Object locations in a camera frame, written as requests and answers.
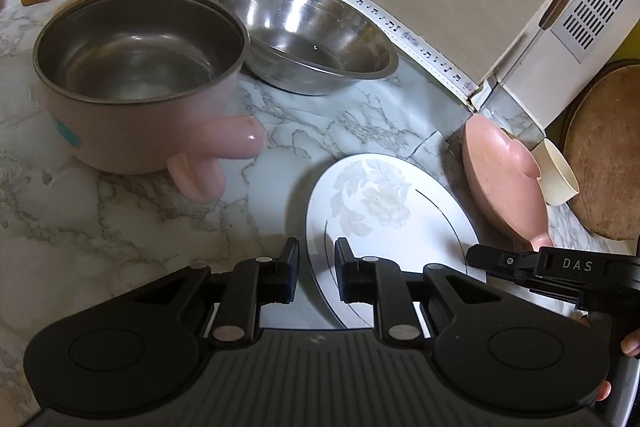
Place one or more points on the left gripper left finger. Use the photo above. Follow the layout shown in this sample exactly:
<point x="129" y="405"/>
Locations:
<point x="252" y="284"/>

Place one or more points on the pink bear-shaped plate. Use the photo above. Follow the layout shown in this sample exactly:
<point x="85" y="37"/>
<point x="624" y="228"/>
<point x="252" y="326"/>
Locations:
<point x="503" y="178"/>

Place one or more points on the cream small bowl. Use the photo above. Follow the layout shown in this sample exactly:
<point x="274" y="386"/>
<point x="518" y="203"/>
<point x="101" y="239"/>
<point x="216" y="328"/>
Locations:
<point x="557" y="180"/>

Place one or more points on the white floral plate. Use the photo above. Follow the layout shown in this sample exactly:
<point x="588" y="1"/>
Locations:
<point x="385" y="208"/>

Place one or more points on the cleaver with wooden handle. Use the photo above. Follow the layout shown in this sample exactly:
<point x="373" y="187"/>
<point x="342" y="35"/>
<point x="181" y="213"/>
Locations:
<point x="552" y="13"/>

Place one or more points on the grey ventilation grille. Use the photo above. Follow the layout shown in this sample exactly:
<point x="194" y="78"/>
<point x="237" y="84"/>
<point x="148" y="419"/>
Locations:
<point x="589" y="31"/>

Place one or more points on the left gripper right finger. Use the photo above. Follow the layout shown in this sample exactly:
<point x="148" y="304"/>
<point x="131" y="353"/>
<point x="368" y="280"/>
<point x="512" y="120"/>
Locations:
<point x="379" y="282"/>

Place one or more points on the stainless steel bowl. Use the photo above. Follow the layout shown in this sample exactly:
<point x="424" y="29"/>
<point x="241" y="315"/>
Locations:
<point x="313" y="47"/>

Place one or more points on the round wooden cutting board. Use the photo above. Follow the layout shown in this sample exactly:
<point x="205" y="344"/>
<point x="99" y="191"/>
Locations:
<point x="601" y="144"/>

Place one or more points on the pink steel-lined mug bowl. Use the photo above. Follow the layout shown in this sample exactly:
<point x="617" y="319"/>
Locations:
<point x="138" y="86"/>

